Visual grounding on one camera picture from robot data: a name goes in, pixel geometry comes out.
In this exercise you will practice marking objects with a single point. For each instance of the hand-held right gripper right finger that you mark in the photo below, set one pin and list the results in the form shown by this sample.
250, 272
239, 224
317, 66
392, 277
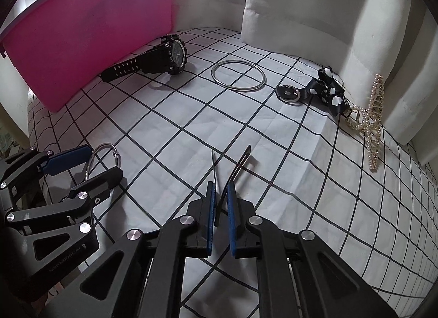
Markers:
232, 224

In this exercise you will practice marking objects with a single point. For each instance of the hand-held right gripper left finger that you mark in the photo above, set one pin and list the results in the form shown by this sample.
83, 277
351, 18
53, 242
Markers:
210, 217

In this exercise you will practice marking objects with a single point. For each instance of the large silver bangle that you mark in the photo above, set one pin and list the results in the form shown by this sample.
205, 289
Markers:
239, 90

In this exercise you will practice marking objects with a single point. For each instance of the small silver bangle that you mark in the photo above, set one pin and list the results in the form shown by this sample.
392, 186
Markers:
117, 155

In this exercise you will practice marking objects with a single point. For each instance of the thin black headband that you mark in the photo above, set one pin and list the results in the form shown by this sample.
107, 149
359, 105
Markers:
235, 168

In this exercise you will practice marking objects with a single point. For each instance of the pink plastic basin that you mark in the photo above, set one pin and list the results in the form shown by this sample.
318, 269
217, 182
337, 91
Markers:
85, 30

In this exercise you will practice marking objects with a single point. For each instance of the black wrist watch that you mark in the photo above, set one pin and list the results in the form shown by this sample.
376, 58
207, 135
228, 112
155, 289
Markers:
174, 54

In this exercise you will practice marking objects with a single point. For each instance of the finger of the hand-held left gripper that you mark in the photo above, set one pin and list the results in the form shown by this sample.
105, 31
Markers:
66, 160
102, 181

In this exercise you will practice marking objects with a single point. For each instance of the pearl hair clip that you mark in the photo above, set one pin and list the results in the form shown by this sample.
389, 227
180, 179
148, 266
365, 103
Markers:
374, 106

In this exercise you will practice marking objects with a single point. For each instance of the white curtain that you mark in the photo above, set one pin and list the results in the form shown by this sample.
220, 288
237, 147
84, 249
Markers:
291, 3

